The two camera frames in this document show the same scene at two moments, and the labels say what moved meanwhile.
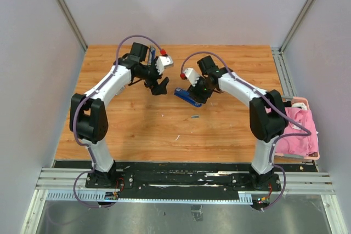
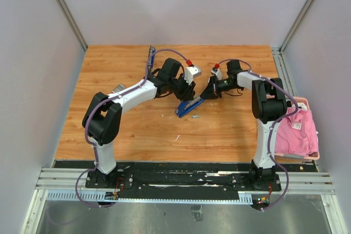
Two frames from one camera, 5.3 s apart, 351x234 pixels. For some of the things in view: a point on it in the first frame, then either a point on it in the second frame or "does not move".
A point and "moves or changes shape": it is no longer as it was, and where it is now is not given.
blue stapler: x=184 y=95 moves or changes shape
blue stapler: x=153 y=51 does not move
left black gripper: x=160 y=89 to x=187 y=93
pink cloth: x=299 y=145 does not move
